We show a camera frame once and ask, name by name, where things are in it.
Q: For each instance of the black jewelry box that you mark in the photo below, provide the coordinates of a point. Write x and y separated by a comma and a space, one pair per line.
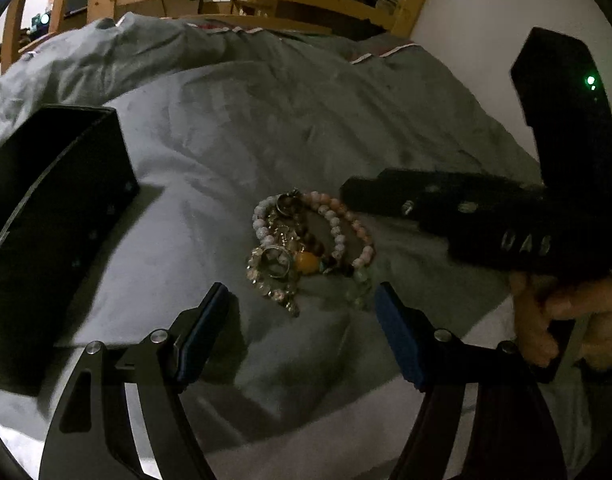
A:
61, 210

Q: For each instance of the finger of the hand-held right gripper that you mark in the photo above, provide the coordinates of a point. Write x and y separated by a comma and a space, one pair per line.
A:
386, 192

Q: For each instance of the person's right hand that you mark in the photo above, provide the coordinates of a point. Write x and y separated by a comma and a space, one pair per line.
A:
601, 310

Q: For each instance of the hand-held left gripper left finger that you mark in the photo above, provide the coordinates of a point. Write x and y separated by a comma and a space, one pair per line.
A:
206, 330

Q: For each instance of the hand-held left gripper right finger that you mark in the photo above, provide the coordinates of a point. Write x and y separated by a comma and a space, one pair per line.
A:
401, 340

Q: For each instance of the grey blanket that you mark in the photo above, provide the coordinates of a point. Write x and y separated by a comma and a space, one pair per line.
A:
236, 110

